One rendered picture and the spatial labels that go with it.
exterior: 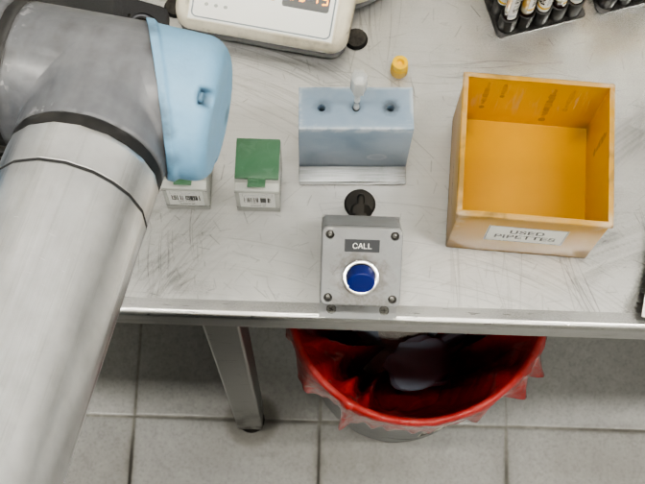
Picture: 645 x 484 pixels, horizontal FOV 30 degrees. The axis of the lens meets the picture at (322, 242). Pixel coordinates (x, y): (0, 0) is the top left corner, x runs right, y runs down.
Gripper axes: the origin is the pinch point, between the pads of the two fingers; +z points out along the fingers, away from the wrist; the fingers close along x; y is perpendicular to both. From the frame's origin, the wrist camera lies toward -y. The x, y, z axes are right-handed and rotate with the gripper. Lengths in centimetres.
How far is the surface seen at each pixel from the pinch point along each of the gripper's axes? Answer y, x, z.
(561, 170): -41.8, -4.6, 19.9
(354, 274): -22.7, 8.4, 13.2
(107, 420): 14, 8, 108
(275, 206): -15.3, 0.7, 19.2
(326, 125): -19.7, -4.1, 10.7
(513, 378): -45, 7, 64
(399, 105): -25.9, -6.3, 10.7
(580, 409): -63, 2, 108
